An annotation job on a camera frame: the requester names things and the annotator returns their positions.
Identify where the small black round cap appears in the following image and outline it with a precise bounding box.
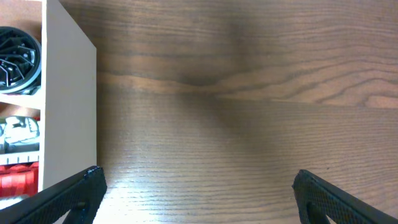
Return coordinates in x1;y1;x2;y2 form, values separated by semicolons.
1;26;42;95

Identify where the red toy robot car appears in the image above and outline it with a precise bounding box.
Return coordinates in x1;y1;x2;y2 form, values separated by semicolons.
1;116;40;197

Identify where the white cardboard box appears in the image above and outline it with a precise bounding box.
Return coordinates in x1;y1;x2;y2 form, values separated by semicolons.
1;0;96;208

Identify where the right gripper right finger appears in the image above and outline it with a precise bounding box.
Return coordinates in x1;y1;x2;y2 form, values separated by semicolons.
292;169;397;224

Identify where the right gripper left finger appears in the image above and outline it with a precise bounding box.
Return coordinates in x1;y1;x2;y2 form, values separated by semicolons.
1;166;107;224

